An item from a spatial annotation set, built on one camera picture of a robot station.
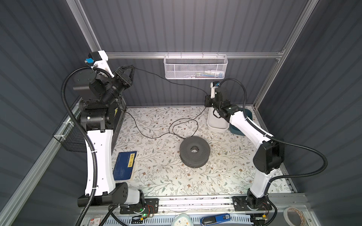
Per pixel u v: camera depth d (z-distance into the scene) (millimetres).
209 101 775
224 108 648
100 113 390
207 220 652
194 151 937
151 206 723
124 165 870
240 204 738
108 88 437
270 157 475
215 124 1029
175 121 1103
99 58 439
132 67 520
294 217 708
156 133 1031
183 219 679
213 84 754
